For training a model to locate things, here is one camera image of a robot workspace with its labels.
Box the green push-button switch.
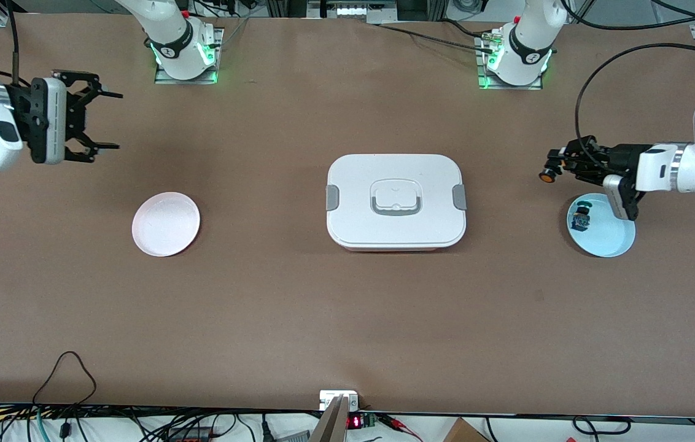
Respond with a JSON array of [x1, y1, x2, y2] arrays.
[[570, 201, 594, 233]]

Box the white lunch box grey clips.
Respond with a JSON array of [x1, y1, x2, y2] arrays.
[[325, 153, 467, 252]]

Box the orange push-button switch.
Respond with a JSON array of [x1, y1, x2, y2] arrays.
[[538, 158, 566, 184]]

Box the small white switch box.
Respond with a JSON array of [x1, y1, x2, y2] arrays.
[[319, 390, 360, 412]]

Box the metal control unit with lights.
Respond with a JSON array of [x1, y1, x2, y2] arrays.
[[306, 0, 398, 25]]

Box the brown cardboard piece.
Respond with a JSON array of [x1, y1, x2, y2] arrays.
[[443, 417, 491, 442]]

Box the red and black clip leads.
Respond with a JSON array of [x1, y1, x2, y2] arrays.
[[378, 414, 423, 441]]

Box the black hub with red ports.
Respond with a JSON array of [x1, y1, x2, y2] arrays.
[[166, 427, 216, 442]]

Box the black cable at table edge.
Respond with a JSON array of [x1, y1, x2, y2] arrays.
[[572, 416, 632, 435]]

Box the pink round plate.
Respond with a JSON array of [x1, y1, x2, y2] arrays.
[[131, 193, 201, 258]]

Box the grey camera mounting pole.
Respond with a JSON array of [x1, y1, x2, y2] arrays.
[[309, 395, 350, 442]]

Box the thin black looped cable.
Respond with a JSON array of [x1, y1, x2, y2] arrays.
[[31, 351, 98, 406]]

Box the short black base cable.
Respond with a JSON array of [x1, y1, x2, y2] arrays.
[[443, 18, 492, 41]]

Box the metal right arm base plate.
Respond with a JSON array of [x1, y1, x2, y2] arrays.
[[154, 27, 225, 85]]

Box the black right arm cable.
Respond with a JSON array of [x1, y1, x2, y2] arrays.
[[6, 0, 20, 85]]

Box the light blue round plate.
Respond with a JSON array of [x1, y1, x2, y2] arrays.
[[566, 193, 637, 258]]

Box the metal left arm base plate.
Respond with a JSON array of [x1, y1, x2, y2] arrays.
[[476, 32, 545, 91]]

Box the long black base cable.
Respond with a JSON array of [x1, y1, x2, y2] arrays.
[[369, 23, 492, 53]]

